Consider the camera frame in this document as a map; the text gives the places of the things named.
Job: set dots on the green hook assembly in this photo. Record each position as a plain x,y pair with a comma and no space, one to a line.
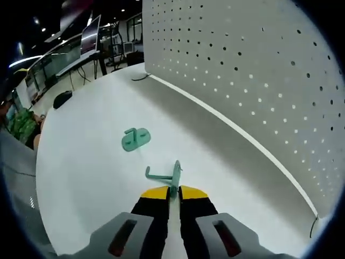
176,175
137,140

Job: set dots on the silver framed screen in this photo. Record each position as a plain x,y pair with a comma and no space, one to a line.
90,35

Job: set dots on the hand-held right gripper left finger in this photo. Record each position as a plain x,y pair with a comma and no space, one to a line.
145,232

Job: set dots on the desk with black legs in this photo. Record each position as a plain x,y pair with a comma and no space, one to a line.
81,63

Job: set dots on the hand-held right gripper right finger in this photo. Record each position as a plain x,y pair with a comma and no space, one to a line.
205,232

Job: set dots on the white perforated mounting plate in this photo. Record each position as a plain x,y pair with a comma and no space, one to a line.
242,81

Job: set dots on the black rounded object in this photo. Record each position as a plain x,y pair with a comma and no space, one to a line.
62,99

